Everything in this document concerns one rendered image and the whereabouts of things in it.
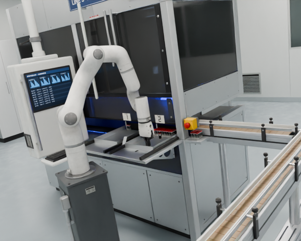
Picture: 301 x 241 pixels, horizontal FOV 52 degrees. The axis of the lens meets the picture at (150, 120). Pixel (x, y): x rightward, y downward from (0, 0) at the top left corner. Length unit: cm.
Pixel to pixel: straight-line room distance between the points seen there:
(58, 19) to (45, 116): 87
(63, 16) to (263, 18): 460
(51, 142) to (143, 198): 90
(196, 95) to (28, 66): 128
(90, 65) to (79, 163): 58
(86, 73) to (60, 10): 115
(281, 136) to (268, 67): 481
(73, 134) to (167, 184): 92
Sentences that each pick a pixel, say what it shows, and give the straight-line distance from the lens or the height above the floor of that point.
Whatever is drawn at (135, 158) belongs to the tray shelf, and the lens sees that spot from 196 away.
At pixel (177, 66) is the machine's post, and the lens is 208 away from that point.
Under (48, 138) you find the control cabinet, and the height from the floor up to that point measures 94.
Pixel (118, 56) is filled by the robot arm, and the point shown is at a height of 151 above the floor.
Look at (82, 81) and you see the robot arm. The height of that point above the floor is 141.
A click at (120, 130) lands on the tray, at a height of 89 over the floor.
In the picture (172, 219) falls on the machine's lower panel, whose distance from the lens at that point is 259.
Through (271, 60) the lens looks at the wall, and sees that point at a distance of 668.
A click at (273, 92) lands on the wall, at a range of 678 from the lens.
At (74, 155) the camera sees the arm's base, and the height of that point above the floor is 100.
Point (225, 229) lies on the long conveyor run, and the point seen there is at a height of 93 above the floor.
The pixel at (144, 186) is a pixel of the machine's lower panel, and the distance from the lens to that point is 263.
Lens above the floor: 158
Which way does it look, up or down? 14 degrees down
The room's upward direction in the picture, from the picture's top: 9 degrees counter-clockwise
